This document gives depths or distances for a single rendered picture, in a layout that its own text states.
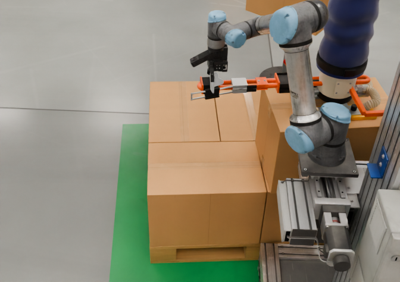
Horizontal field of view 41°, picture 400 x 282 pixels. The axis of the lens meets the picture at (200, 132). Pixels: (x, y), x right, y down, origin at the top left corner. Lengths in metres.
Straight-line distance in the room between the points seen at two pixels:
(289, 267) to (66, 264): 1.22
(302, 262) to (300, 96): 1.19
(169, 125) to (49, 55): 2.03
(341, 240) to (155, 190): 1.07
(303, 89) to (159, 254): 1.46
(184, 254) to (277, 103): 1.04
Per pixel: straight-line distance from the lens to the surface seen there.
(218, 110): 3.19
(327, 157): 2.14
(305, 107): 1.95
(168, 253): 3.01
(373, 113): 2.42
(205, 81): 2.44
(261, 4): 4.05
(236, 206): 2.76
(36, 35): 5.19
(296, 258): 2.88
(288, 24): 1.83
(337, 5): 2.34
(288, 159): 2.56
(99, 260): 3.12
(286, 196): 2.14
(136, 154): 3.70
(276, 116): 2.52
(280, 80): 2.51
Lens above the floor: 2.46
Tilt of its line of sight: 39 degrees down
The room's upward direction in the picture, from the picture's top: 2 degrees clockwise
